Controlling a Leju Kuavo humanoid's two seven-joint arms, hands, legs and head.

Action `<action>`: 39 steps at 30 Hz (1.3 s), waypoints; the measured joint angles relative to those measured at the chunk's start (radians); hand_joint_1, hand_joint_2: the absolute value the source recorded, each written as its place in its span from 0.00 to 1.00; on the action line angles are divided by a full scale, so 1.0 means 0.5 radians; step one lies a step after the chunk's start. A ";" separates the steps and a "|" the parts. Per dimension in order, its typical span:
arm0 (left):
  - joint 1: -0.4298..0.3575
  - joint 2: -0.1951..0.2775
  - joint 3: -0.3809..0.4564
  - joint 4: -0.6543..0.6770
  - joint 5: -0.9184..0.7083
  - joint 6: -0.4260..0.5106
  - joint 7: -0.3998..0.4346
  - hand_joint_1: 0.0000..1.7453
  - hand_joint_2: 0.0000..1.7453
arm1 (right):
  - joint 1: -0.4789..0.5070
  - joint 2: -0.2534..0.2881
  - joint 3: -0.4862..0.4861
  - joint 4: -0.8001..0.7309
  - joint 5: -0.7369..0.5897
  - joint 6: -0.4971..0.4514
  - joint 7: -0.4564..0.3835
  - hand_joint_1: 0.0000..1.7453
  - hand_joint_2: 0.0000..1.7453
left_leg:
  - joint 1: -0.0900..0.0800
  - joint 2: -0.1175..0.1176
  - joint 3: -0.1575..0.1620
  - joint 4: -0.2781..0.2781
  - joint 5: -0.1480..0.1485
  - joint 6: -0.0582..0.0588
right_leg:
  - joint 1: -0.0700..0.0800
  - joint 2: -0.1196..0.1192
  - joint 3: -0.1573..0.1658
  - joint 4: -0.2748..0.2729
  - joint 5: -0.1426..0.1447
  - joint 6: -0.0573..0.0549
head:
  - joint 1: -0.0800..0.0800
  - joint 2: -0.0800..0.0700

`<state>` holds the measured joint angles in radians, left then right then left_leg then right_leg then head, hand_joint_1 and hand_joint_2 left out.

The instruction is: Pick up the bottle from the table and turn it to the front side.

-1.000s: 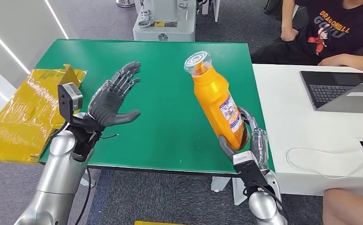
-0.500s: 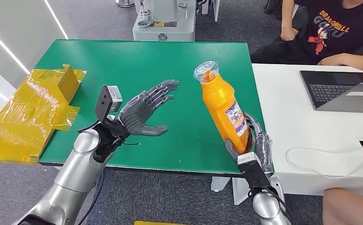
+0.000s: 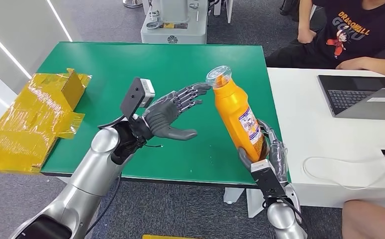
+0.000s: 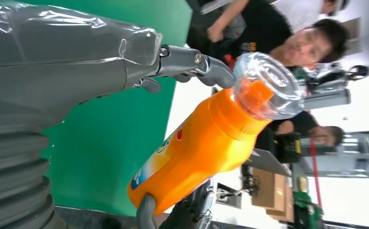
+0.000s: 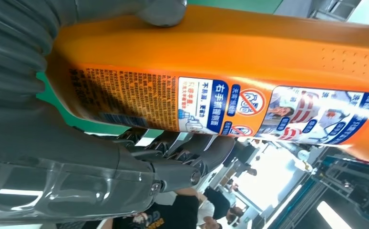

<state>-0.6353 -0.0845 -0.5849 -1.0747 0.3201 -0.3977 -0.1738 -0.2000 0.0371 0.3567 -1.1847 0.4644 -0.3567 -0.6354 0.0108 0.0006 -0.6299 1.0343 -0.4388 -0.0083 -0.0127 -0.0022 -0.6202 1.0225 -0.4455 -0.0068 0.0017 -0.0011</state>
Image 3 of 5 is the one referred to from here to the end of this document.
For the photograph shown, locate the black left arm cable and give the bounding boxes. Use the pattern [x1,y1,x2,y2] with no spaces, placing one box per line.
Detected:
[85,174,123,237]

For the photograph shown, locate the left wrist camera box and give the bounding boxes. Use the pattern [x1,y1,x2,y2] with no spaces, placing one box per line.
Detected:
[98,78,156,129]

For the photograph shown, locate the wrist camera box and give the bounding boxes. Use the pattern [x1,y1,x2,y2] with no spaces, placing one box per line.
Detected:
[98,78,156,129]
[250,159,289,199]

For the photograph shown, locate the person's bare knee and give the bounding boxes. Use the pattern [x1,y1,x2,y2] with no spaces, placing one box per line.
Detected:
[341,199,385,239]

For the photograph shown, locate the yellow taped cardboard box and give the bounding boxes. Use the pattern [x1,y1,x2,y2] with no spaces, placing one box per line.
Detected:
[0,68,92,175]

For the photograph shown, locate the grey open laptop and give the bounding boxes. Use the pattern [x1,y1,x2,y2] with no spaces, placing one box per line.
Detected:
[317,74,385,121]

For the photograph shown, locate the black office chair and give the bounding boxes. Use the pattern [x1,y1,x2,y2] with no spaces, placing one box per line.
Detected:
[280,0,299,16]

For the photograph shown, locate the chrome stand base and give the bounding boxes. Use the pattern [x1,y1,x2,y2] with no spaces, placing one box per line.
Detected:
[122,0,144,9]

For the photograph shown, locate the green table mat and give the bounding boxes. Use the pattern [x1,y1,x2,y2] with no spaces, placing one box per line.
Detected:
[40,41,292,187]

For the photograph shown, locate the person's left hand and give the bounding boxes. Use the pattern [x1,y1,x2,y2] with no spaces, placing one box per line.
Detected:
[336,56,368,71]

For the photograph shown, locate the white panel legs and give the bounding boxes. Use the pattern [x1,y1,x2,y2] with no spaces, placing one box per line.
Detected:
[213,0,234,24]

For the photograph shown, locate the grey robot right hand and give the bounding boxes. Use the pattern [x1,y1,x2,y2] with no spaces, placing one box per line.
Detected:
[238,119,289,184]

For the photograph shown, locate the white machine base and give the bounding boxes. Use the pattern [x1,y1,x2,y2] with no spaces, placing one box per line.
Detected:
[140,0,209,45]

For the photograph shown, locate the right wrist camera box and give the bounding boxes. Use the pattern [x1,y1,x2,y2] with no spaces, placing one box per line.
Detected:
[250,159,289,199]

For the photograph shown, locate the white cable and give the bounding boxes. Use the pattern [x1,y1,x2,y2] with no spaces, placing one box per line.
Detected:
[301,155,385,191]

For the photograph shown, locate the person's hand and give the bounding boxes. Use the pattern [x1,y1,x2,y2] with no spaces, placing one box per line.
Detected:
[297,28,317,45]
[336,56,368,71]

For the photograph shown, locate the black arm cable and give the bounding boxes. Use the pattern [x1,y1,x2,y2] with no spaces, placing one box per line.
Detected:
[85,174,123,237]
[262,196,308,233]

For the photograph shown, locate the white desk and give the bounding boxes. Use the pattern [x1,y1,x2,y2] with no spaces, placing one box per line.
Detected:
[266,67,385,212]

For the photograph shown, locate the orange detergent bottle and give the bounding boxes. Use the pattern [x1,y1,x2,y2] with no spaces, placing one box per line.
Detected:
[205,65,268,163]

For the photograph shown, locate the yellow object edge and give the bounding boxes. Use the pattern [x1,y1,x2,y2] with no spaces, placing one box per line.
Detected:
[142,234,193,239]

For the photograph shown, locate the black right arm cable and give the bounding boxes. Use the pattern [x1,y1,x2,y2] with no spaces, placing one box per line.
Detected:
[262,196,308,233]

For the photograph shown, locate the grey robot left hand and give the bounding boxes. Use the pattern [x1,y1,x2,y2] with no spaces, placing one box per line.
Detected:
[139,82,212,141]

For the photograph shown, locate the person's right hand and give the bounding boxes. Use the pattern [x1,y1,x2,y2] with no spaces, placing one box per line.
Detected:
[297,28,317,45]

